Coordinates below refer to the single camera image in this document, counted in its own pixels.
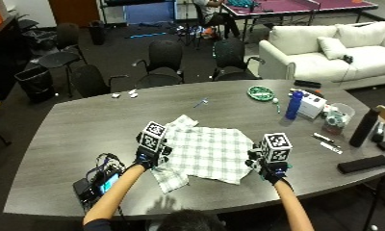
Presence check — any purple table-tennis table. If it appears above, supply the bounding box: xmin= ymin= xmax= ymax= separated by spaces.
xmin=222 ymin=0 xmax=380 ymax=42

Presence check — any person's left hand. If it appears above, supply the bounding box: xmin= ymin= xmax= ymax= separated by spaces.
xmin=133 ymin=131 xmax=175 ymax=170

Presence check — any white box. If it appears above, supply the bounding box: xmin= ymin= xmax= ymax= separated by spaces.
xmin=297 ymin=93 xmax=329 ymax=119

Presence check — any person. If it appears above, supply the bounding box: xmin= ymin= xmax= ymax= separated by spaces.
xmin=192 ymin=0 xmax=242 ymax=40
xmin=83 ymin=208 xmax=228 ymax=231

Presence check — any white marker pen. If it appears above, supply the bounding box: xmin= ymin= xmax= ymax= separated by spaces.
xmin=320 ymin=141 xmax=344 ymax=155

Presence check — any blue water bottle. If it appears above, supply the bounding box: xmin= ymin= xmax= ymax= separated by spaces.
xmin=286 ymin=90 xmax=305 ymax=121

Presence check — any dark cabinet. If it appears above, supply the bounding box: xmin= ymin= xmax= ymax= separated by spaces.
xmin=0 ymin=13 xmax=31 ymax=103

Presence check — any black waste bin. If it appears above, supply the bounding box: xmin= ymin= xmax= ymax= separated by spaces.
xmin=89 ymin=19 xmax=109 ymax=46
xmin=14 ymin=65 xmax=57 ymax=104

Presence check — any long black case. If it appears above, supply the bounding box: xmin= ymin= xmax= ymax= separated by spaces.
xmin=336 ymin=154 xmax=385 ymax=175

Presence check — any white marker cube left glove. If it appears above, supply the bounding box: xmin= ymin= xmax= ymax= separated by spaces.
xmin=139 ymin=120 xmax=168 ymax=152

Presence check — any white sofa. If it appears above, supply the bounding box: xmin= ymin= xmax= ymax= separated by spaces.
xmin=259 ymin=20 xmax=385 ymax=90

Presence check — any black remote control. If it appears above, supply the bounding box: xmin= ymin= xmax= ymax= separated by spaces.
xmin=294 ymin=79 xmax=324 ymax=90

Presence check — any black water bottle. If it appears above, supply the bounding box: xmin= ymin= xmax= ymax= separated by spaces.
xmin=349 ymin=108 xmax=381 ymax=148

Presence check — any black office chair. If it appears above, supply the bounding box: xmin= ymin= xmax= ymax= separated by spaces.
xmin=38 ymin=22 xmax=89 ymax=98
xmin=210 ymin=38 xmax=267 ymax=82
xmin=70 ymin=64 xmax=130 ymax=99
xmin=131 ymin=39 xmax=187 ymax=90

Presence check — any small metal tool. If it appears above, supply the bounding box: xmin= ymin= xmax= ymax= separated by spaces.
xmin=192 ymin=97 xmax=211 ymax=109

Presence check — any person's right hand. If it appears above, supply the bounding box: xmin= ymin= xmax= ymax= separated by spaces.
xmin=244 ymin=143 xmax=295 ymax=186

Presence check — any green round plate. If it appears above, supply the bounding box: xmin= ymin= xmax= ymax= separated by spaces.
xmin=247 ymin=85 xmax=276 ymax=102

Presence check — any clear plastic container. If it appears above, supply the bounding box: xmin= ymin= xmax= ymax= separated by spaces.
xmin=321 ymin=102 xmax=357 ymax=136

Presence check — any white marker cube right glove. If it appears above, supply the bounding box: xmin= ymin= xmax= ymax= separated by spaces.
xmin=260 ymin=132 xmax=295 ymax=164

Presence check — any white checked shirt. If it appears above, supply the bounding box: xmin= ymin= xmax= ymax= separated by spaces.
xmin=150 ymin=114 xmax=256 ymax=194

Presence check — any black electronic device with screen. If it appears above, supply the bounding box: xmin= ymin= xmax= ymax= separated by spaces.
xmin=73 ymin=152 xmax=127 ymax=214

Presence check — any white marker cube glove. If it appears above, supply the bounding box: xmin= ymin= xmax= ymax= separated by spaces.
xmin=260 ymin=132 xmax=295 ymax=164
xmin=139 ymin=120 xmax=168 ymax=152

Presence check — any white sofa cushion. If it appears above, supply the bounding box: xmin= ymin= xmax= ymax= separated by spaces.
xmin=316 ymin=36 xmax=351 ymax=61

